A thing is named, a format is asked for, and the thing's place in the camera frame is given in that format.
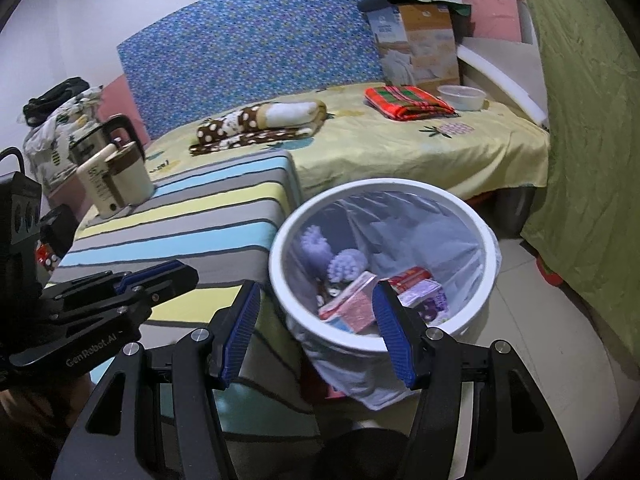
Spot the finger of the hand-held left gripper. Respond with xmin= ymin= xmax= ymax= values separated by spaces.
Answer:
xmin=50 ymin=265 xmax=200 ymax=323
xmin=45 ymin=259 xmax=181 ymax=301

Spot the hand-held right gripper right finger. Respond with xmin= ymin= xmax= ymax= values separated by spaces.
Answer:
xmin=371 ymin=280 xmax=581 ymax=480

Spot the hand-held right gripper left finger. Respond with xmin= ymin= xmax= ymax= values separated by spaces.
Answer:
xmin=50 ymin=281 xmax=263 ymax=480

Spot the small white box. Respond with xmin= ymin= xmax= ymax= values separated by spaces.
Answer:
xmin=400 ymin=280 xmax=448 ymax=326

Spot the red white tissue packet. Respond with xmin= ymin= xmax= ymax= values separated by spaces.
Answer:
xmin=320 ymin=271 xmax=381 ymax=333

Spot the red drink can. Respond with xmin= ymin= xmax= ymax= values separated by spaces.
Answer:
xmin=387 ymin=266 xmax=433 ymax=293

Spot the small white foam net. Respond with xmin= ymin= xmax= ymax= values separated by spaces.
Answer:
xmin=327 ymin=249 xmax=368 ymax=283

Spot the white plastic bin liner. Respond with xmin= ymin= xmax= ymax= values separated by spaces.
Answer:
xmin=275 ymin=192 xmax=502 ymax=408

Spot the white round trash bin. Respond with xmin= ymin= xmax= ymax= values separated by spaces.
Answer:
xmin=268 ymin=178 xmax=502 ymax=408

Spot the pink storage box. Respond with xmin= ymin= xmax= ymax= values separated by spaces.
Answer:
xmin=45 ymin=175 xmax=93 ymax=211

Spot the striped tablecloth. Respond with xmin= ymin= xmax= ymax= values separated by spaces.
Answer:
xmin=45 ymin=149 xmax=326 ymax=441

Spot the beige mug with brown lid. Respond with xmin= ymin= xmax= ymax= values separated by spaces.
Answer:
xmin=102 ymin=141 xmax=156 ymax=208

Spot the pineapple print bedding bundle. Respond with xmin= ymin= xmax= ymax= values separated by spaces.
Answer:
xmin=22 ymin=87 xmax=106 ymax=193

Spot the steel electric kettle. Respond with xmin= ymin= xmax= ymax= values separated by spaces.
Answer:
xmin=67 ymin=114 xmax=146 ymax=166

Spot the black bag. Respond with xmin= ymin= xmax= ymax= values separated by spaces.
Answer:
xmin=22 ymin=76 xmax=91 ymax=118

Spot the brown polka dot blanket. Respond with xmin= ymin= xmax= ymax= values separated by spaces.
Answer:
xmin=189 ymin=100 xmax=328 ymax=156

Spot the yellow bed sheet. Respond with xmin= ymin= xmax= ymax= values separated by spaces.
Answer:
xmin=75 ymin=80 xmax=551 ymax=226

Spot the small red object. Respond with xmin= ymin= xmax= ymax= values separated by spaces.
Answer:
xmin=537 ymin=255 xmax=566 ymax=286

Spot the red plaid cloth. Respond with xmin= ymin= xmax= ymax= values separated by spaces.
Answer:
xmin=364 ymin=85 xmax=457 ymax=122

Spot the white bowl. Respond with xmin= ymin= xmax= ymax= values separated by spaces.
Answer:
xmin=437 ymin=85 xmax=487 ymax=112

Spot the blue floral headboard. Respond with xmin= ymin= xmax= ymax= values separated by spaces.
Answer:
xmin=116 ymin=0 xmax=413 ymax=141

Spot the white foam board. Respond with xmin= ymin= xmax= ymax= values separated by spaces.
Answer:
xmin=457 ymin=0 xmax=551 ymax=126

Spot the printed cardboard box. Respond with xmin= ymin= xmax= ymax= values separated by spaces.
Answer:
xmin=357 ymin=0 xmax=473 ymax=93

